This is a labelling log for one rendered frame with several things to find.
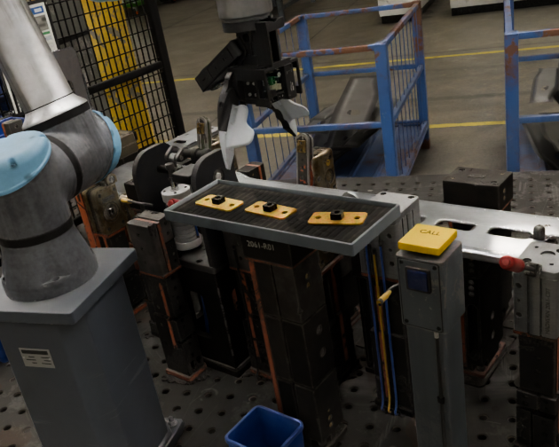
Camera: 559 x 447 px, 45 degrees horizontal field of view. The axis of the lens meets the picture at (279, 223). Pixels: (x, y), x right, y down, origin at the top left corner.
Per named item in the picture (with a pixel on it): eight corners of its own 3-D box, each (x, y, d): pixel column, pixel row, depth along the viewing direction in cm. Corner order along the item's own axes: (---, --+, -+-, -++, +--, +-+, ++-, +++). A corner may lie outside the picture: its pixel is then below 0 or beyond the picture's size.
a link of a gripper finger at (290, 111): (318, 139, 104) (287, 102, 98) (288, 136, 108) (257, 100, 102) (326, 122, 105) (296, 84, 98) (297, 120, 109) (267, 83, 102)
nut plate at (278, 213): (298, 210, 106) (297, 203, 105) (282, 220, 103) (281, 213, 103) (259, 202, 111) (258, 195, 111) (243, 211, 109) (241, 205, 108)
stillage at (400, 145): (317, 150, 484) (297, 13, 444) (430, 145, 456) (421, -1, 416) (260, 225, 383) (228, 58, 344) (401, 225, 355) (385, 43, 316)
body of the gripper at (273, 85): (269, 113, 93) (254, 23, 88) (225, 109, 98) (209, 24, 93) (304, 97, 98) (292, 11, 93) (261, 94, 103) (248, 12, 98)
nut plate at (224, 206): (245, 203, 112) (243, 196, 111) (228, 212, 109) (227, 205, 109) (210, 195, 117) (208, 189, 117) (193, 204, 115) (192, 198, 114)
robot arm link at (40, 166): (-22, 239, 105) (-53, 157, 100) (35, 203, 116) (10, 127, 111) (38, 242, 100) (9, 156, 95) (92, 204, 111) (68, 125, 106)
